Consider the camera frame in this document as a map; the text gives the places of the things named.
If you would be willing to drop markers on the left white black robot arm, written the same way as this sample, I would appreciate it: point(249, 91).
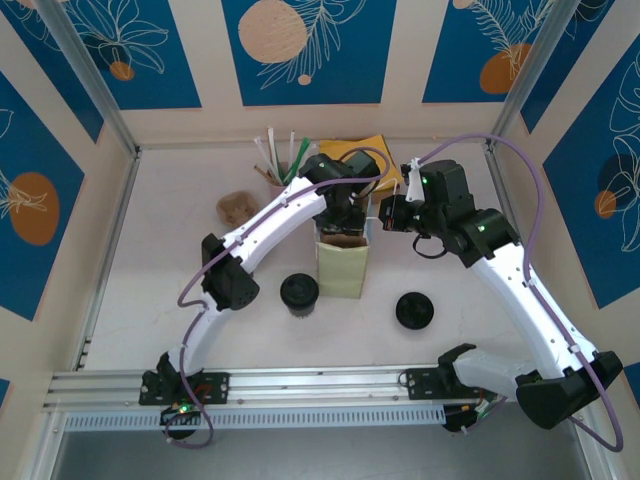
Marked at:
point(280, 215)

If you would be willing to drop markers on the small black controller board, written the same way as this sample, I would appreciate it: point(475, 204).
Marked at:
point(457, 422)
point(180, 411)

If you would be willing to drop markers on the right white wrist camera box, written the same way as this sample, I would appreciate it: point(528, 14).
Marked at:
point(414, 187)

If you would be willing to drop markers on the pink straw holder cup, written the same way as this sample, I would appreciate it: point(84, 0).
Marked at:
point(276, 190)

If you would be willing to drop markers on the brown pulp cup carrier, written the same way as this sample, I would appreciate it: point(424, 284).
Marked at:
point(235, 207)
point(345, 241)

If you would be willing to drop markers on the brown kraft wrapped straw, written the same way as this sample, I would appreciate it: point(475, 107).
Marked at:
point(260, 175)

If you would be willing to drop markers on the pale green paper bag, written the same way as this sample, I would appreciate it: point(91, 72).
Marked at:
point(340, 270)

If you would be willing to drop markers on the green straw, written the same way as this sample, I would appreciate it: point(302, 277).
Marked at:
point(304, 145)
point(290, 172)

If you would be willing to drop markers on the yellow paper napkin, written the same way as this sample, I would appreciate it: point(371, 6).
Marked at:
point(330, 147)

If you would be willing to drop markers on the aluminium frame post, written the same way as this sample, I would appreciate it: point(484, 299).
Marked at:
point(85, 70)
point(530, 70)

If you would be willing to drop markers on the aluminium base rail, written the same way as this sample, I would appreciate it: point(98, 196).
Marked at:
point(320, 385)

